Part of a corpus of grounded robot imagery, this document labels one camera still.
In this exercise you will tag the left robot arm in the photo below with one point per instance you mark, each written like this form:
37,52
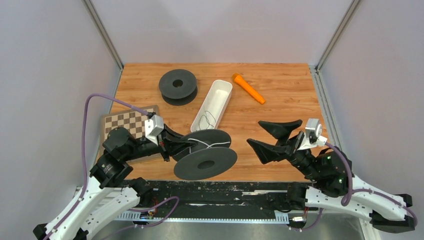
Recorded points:
106,194

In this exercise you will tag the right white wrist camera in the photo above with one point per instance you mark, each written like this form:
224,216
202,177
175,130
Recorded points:
312,136

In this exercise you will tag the wooden chessboard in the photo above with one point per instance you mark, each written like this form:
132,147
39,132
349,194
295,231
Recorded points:
132,120

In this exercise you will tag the left aluminium frame post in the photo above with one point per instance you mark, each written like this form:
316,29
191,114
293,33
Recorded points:
94,15

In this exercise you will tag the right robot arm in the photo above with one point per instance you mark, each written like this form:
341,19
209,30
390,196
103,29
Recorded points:
334,186

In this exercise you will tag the white oblong tray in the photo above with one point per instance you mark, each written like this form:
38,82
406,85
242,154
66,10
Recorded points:
213,106

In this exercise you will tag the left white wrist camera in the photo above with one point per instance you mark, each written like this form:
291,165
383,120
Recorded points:
153,128

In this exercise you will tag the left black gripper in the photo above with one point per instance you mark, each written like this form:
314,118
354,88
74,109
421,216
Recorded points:
166,148

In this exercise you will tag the right aluminium frame post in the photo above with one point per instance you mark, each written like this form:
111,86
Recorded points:
350,12

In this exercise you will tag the aluminium frame post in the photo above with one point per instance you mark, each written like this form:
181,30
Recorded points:
94,15
350,12

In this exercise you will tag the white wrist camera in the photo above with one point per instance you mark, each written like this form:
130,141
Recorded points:
153,128
312,136

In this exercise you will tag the black spool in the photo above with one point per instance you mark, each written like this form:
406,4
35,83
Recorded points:
178,87
211,157

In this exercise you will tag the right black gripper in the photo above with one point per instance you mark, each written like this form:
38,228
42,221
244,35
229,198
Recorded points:
267,152

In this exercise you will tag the orange flashlight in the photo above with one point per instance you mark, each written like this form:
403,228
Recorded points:
238,79

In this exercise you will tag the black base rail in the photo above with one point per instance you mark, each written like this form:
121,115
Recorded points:
216,201

